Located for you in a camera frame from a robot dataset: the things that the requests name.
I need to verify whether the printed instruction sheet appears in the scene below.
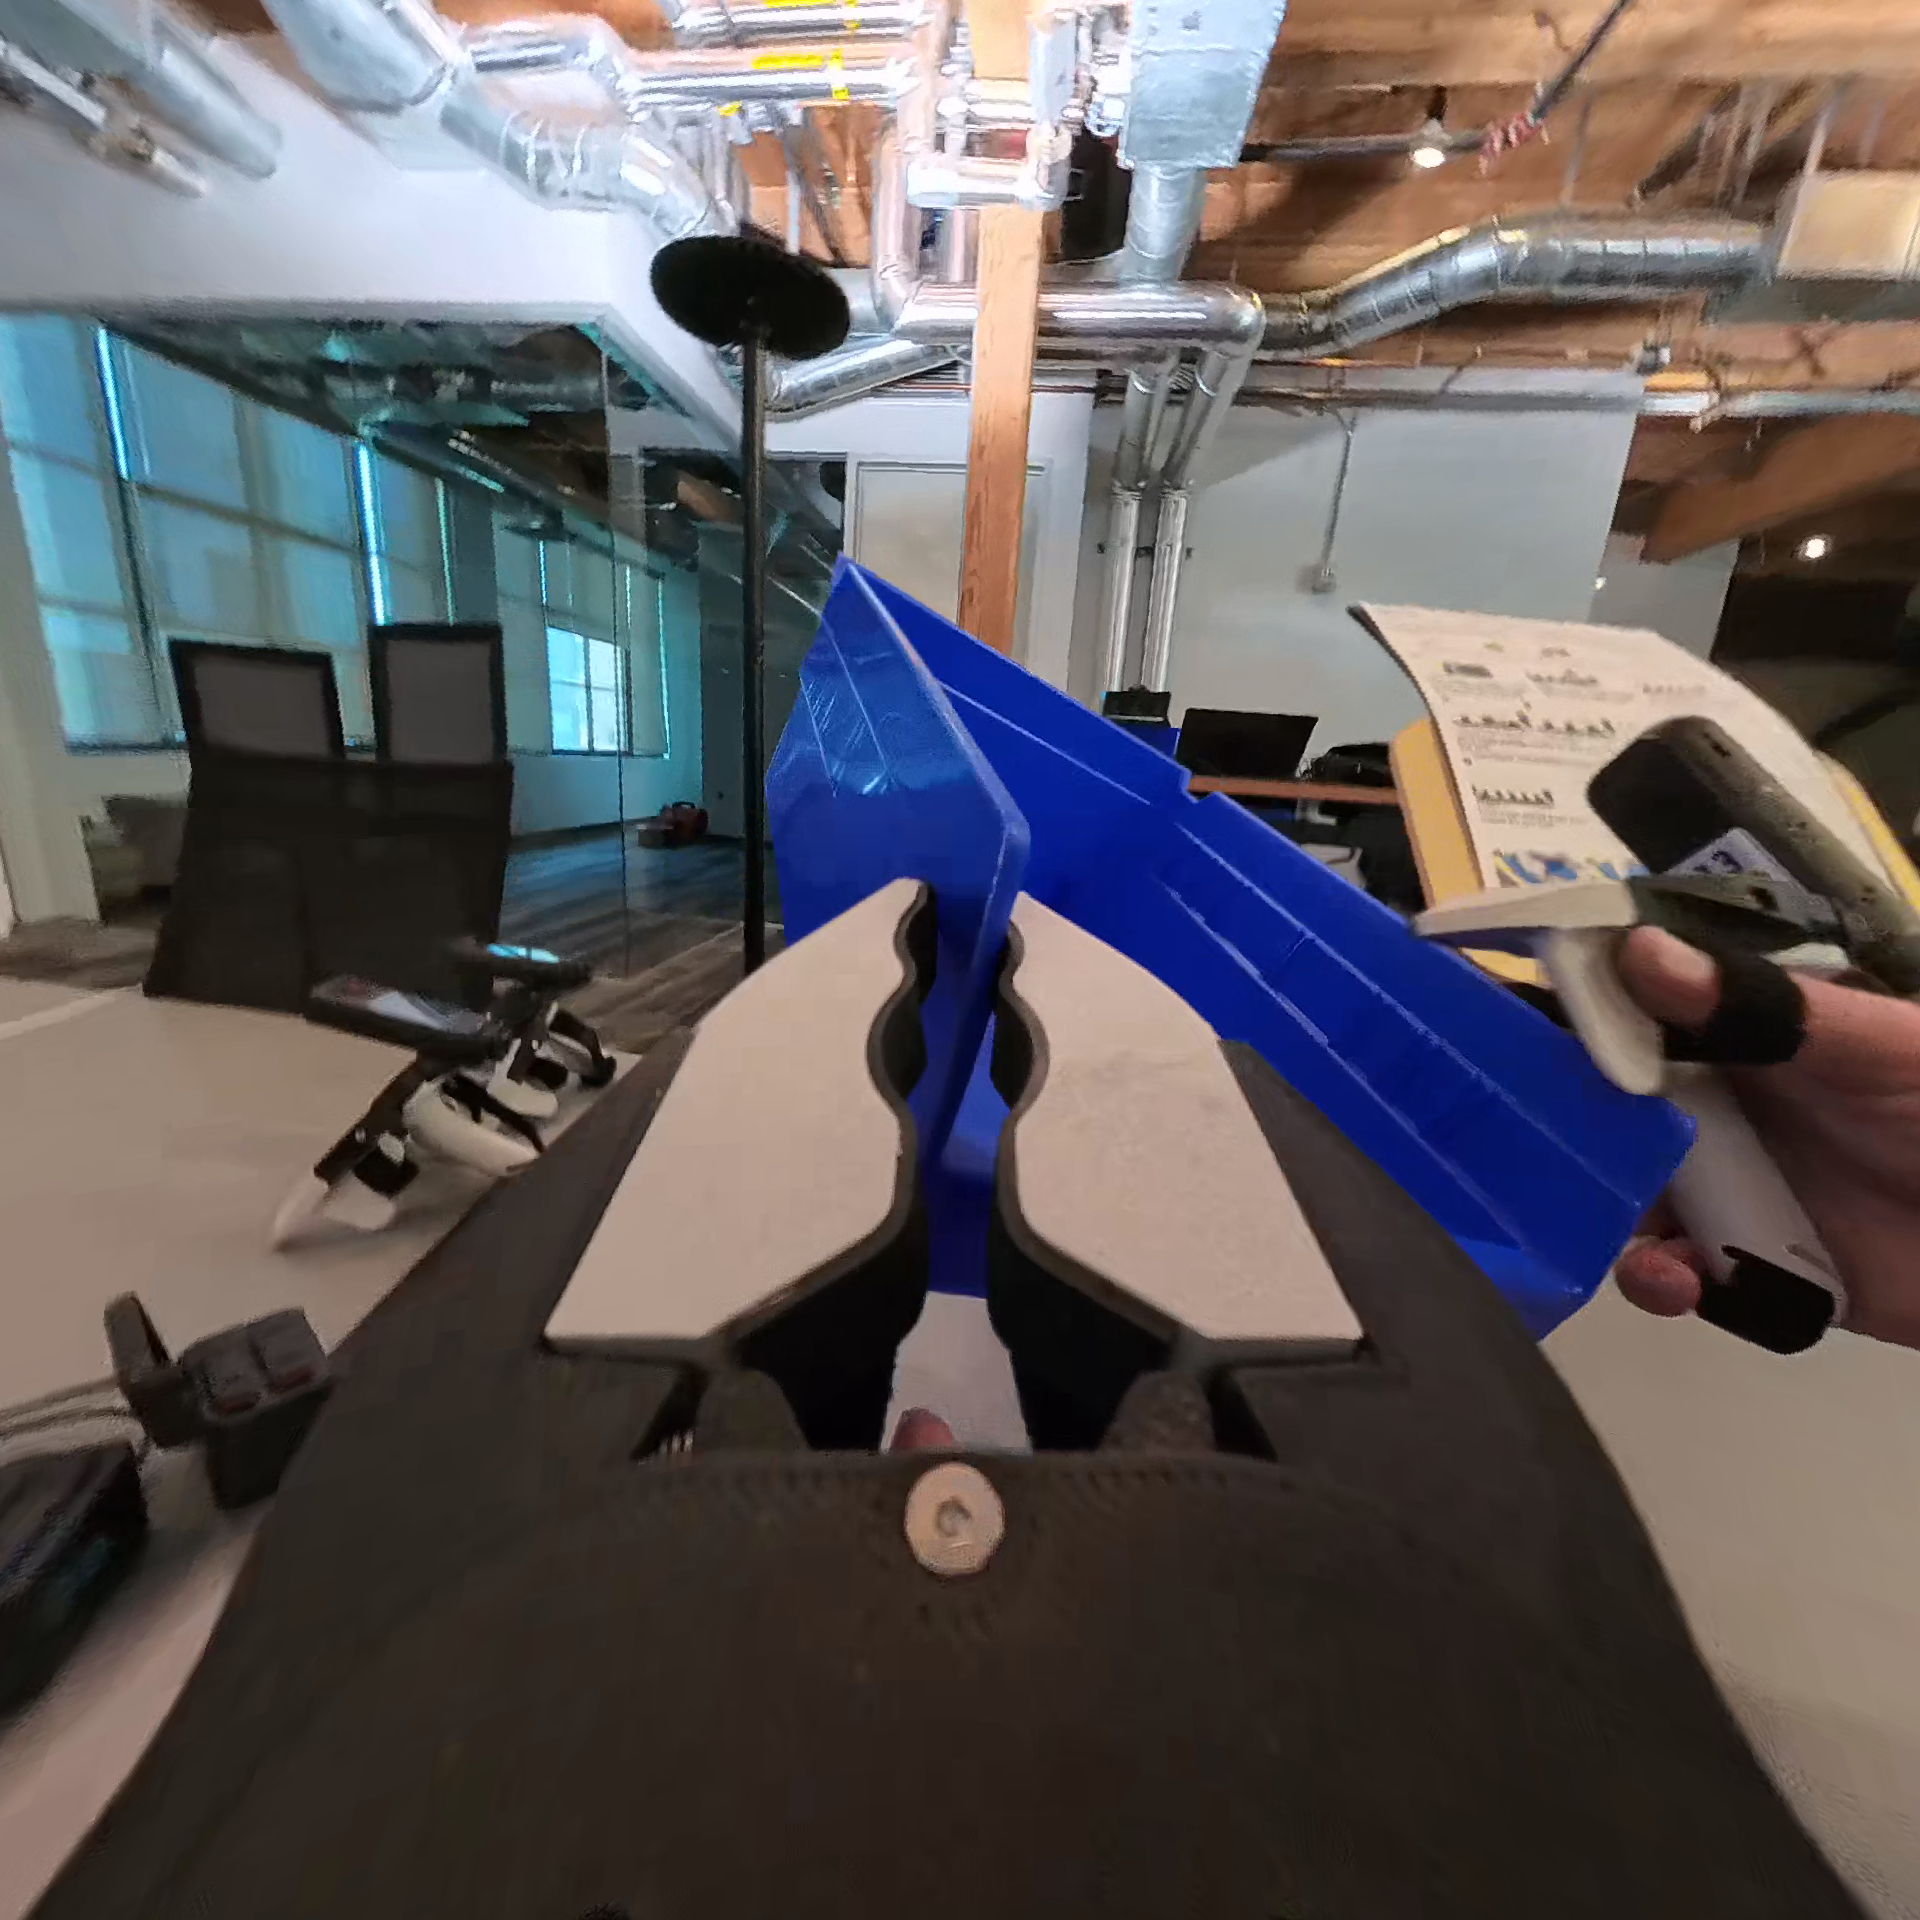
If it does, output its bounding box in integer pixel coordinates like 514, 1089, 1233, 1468
1349, 602, 1891, 908

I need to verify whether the black electronic box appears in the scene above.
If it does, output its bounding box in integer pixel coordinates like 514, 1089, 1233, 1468
0, 1437, 154, 1710

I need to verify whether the blue plastic bin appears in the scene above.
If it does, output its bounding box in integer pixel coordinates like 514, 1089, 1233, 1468
765, 554, 1699, 1347

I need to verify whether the black floor lamp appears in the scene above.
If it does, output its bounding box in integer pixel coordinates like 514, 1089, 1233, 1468
645, 233, 852, 981

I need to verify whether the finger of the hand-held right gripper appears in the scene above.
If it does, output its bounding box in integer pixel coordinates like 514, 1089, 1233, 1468
1411, 880, 1641, 945

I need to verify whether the black white handheld device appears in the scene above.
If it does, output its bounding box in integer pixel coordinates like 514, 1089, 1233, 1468
270, 939, 619, 1251

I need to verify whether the person's right hand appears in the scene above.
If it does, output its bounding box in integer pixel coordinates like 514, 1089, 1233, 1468
1614, 920, 1920, 1352

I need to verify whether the black monitor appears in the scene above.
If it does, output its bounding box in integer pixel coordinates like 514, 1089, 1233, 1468
1175, 710, 1321, 782

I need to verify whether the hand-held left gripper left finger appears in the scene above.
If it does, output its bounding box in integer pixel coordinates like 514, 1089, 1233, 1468
541, 880, 940, 1352

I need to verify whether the silver ceiling ductwork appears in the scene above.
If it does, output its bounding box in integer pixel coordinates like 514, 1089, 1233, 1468
0, 0, 1778, 421

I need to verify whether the grey desk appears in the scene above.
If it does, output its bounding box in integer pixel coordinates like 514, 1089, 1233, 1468
0, 967, 1920, 1920

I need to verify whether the wooden post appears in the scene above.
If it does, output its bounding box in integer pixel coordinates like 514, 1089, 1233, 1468
956, 0, 1047, 651

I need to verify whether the white vertical pipe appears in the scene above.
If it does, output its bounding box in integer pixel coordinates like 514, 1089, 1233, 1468
1150, 488, 1193, 692
1104, 488, 1146, 692

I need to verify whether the black mesh chair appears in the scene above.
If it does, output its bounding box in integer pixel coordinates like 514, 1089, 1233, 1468
166, 637, 349, 757
144, 747, 514, 1003
364, 621, 511, 768

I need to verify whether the black battery charger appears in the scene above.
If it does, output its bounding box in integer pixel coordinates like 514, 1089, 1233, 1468
102, 1292, 336, 1511

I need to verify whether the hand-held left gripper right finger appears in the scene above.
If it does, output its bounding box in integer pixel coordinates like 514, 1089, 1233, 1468
981, 908, 1367, 1348

